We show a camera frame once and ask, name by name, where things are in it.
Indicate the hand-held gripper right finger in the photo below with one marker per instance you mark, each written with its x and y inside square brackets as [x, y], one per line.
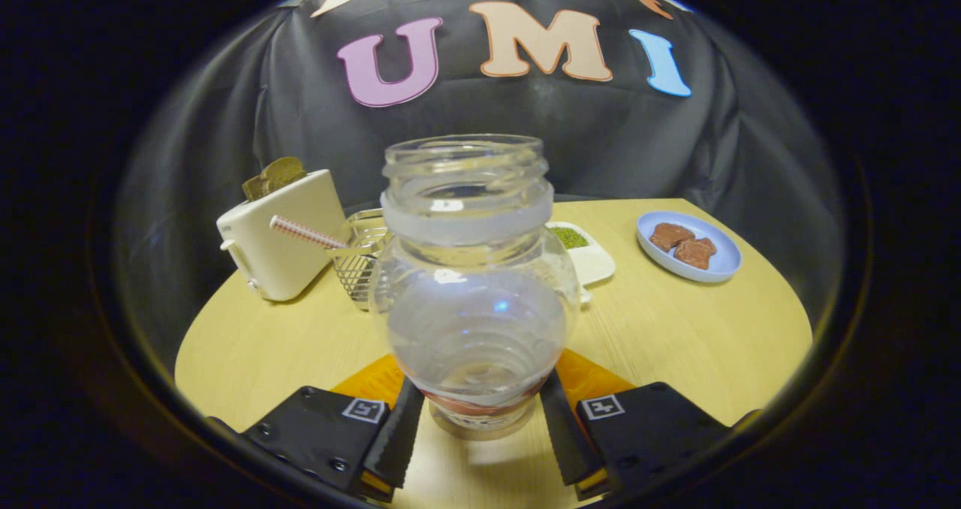
[567, 438]

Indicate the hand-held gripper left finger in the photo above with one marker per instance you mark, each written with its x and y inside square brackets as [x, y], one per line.
[402, 438]

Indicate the clear plastic juice bottle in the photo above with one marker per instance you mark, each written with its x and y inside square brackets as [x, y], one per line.
[473, 329]

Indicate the light wooden table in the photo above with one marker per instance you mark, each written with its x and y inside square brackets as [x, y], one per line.
[676, 336]

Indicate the white divided dish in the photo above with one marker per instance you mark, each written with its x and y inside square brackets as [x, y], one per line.
[594, 261]

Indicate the cream toaster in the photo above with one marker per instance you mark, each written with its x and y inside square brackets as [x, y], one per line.
[289, 265]

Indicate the brown meat piece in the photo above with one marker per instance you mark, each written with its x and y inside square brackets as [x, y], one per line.
[670, 236]
[695, 254]

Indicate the red striped straw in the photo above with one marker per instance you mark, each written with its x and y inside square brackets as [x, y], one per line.
[304, 231]

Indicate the light blue plate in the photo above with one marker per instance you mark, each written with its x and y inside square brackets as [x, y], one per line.
[724, 257]

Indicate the brown toast slice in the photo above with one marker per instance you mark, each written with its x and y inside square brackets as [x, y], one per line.
[278, 175]

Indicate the black backdrop cloth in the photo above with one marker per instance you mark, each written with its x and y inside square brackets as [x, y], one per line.
[676, 134]

